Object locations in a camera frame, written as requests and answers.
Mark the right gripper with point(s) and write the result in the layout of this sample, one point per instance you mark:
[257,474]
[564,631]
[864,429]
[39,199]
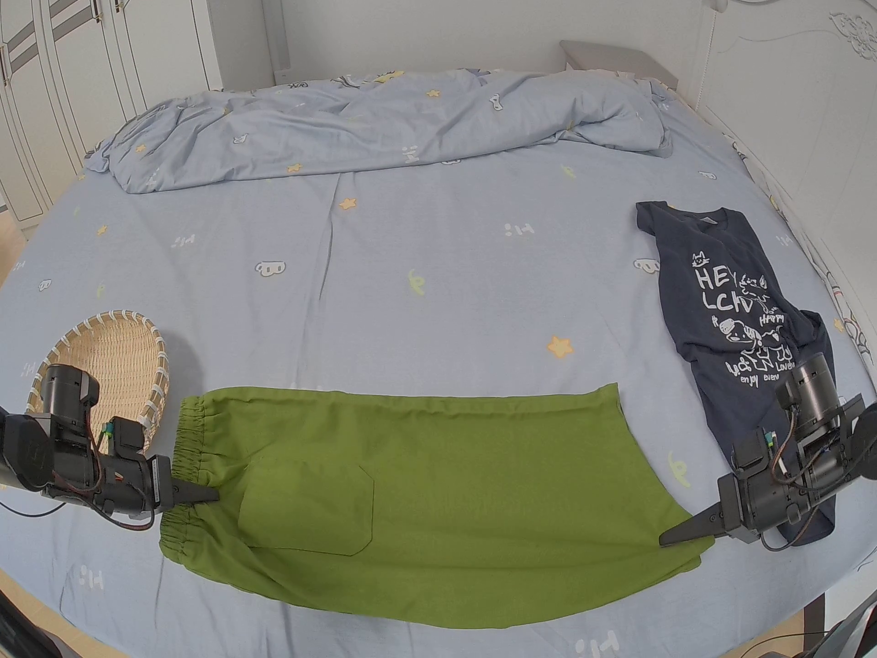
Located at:
[774,497]

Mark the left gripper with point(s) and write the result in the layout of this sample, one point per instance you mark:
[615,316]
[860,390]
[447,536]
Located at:
[130,484]

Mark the green shorts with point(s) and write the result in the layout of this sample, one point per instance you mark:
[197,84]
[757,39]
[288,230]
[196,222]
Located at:
[466,491]

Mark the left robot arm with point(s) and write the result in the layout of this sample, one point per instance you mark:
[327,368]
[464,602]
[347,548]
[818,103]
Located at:
[27,449]

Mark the round woven basket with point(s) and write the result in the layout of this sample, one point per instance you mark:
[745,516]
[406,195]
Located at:
[116,360]

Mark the bed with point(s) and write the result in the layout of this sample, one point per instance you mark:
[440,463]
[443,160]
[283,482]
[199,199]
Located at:
[425,264]

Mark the dark blue printed T-shirt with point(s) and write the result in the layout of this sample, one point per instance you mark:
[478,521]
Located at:
[726,299]

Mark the pale blue quilt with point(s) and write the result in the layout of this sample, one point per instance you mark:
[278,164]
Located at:
[356,134]

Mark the white wardrobe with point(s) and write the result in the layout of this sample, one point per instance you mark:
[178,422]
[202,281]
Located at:
[82,59]

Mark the grey bedside table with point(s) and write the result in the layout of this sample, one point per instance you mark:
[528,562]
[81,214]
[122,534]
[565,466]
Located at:
[610,59]

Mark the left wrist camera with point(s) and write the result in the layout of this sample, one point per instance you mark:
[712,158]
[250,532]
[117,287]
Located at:
[127,438]

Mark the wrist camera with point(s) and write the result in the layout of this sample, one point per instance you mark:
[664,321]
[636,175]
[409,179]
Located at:
[127,438]
[752,455]

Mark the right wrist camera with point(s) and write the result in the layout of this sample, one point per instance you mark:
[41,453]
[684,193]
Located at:
[752,455]

